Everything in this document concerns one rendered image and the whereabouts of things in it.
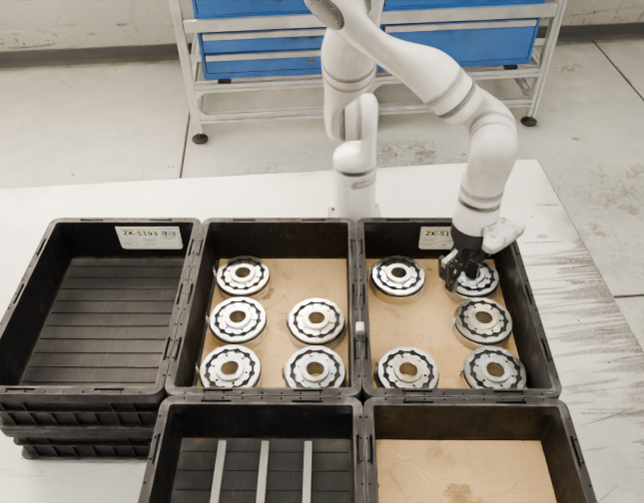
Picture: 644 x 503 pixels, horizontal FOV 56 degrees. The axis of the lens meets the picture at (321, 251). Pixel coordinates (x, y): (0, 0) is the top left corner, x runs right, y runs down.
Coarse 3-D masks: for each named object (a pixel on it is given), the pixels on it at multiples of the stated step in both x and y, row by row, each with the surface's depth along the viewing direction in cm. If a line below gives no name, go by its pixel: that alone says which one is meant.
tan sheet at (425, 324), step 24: (432, 264) 123; (432, 288) 118; (384, 312) 114; (408, 312) 114; (432, 312) 114; (384, 336) 110; (408, 336) 110; (432, 336) 110; (456, 360) 106; (456, 384) 103
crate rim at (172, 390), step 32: (224, 224) 118; (256, 224) 118; (288, 224) 118; (320, 224) 118; (352, 224) 117; (352, 256) 110; (192, 288) 107; (352, 288) 107; (352, 320) 100; (352, 352) 95; (352, 384) 91
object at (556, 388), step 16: (368, 224) 117; (384, 224) 117; (400, 224) 117; (416, 224) 117; (432, 224) 117; (448, 224) 117; (512, 256) 111; (528, 288) 104; (528, 304) 102; (368, 336) 98; (544, 336) 97; (368, 352) 95; (544, 352) 95; (368, 368) 93; (368, 384) 91; (560, 384) 91
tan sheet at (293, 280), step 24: (288, 264) 123; (312, 264) 123; (336, 264) 123; (216, 288) 119; (288, 288) 118; (312, 288) 118; (336, 288) 118; (288, 312) 114; (288, 336) 110; (264, 360) 107; (264, 384) 103
